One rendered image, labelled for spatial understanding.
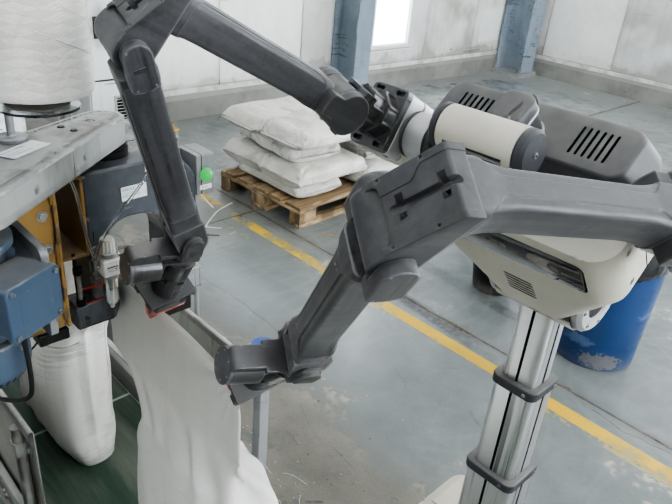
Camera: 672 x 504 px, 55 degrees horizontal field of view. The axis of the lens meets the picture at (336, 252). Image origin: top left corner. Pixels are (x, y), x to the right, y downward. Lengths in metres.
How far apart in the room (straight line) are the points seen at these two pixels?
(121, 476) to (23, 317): 1.01
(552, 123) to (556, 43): 8.69
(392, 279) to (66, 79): 0.60
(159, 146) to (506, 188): 0.58
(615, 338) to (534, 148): 2.37
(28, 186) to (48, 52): 0.21
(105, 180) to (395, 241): 0.83
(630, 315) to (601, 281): 2.11
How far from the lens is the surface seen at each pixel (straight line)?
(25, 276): 1.03
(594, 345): 3.24
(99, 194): 1.31
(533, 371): 1.43
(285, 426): 2.65
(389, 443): 2.63
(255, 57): 0.99
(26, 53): 0.99
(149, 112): 0.97
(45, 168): 1.11
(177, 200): 1.09
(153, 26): 0.89
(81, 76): 1.03
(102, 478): 1.99
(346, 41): 7.23
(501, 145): 0.90
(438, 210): 0.56
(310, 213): 4.16
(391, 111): 1.19
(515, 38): 9.75
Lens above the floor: 1.80
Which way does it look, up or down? 28 degrees down
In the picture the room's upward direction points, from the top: 5 degrees clockwise
